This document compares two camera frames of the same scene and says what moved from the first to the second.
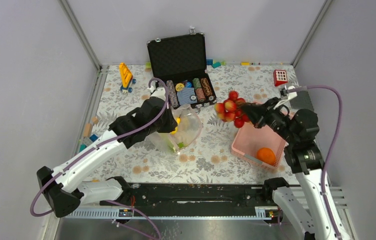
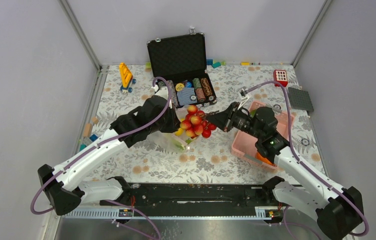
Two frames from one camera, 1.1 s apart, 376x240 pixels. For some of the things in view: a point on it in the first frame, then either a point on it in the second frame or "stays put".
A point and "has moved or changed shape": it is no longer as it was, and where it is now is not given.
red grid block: [280, 77] stays put
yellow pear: [178, 121] has moved or changed shape
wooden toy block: [88, 129] stays put
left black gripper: [172, 123] stays put
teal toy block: [216, 65] stays put
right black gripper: [257, 112] -> [225, 120]
